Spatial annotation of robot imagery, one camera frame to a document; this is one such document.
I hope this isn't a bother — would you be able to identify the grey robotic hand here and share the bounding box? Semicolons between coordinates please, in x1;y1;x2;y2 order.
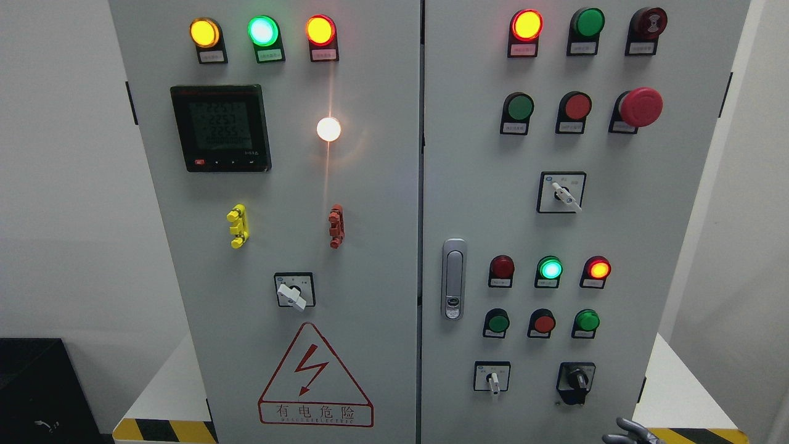
601;417;666;444

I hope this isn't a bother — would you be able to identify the black knob selector switch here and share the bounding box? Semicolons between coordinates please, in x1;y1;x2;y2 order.
556;362;595;405

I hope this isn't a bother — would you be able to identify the green lower right indicator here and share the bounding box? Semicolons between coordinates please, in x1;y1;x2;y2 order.
571;309;600;339

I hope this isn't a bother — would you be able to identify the small red push button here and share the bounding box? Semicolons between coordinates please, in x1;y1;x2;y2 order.
527;308;556;339

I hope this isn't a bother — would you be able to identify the red right indicator light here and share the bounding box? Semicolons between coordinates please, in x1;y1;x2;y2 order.
579;255;611;289

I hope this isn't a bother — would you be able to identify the small green push button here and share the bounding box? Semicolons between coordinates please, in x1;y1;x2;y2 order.
483;307;510;339

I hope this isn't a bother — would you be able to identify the green lit middle indicator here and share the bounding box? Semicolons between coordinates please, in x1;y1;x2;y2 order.
534;255;563;289

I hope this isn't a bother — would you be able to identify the dark red indicator light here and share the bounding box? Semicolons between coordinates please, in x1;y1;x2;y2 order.
488;255;515;289

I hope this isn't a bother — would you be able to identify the grey right cabinet door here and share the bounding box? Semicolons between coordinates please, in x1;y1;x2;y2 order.
422;1;751;443

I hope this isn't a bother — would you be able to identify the grey cabinet door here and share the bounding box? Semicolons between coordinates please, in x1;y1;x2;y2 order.
110;1;420;443
422;1;751;443

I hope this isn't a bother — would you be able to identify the red emergency stop button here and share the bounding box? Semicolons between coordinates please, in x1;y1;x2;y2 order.
608;87;663;134

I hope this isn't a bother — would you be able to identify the red electric hazard sticker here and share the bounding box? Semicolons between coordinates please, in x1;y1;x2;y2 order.
258;321;374;427

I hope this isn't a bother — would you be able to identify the red terminal connector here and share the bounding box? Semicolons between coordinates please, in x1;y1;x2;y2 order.
327;204;345;249

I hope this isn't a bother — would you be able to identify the dark red buzzer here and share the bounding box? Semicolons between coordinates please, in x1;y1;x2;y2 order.
625;7;668;56

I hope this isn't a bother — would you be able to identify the green indicator top right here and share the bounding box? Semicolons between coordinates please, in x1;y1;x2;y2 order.
566;7;605;57

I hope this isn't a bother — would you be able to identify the red lit indicator top right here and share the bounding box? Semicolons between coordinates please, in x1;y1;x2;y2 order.
507;9;543;58

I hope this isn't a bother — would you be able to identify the white glowing lamp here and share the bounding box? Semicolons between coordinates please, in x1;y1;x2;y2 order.
316;117;343;142

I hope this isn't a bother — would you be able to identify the yellow terminal connector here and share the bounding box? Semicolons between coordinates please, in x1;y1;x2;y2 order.
226;204;249;249

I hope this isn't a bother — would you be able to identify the grey left cabinet door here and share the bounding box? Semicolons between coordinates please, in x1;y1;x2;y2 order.
110;1;420;443

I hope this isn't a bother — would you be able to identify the red orange indicator light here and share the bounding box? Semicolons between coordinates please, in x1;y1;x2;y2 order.
305;14;339;62

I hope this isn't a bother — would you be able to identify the black digital power meter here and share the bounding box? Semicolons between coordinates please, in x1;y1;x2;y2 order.
170;84;272;173

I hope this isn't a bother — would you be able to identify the green lit indicator light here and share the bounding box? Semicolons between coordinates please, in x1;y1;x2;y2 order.
247;16;285;63

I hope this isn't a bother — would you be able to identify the yellow indicator light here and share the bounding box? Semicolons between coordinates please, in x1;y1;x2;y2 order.
189;17;228;64

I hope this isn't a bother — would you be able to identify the black box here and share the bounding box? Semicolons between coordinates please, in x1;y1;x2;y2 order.
1;338;103;443

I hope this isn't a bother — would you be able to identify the small white lever switch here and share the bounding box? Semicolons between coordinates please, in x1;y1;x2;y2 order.
473;360;511;401

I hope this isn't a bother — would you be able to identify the white lever rotary switch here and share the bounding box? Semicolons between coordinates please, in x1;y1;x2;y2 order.
536;171;587;213

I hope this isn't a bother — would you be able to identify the silver door handle lock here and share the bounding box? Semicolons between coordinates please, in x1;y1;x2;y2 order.
441;238;466;320

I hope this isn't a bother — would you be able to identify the white handle selector switch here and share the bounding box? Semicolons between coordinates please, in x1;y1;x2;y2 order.
274;272;316;312

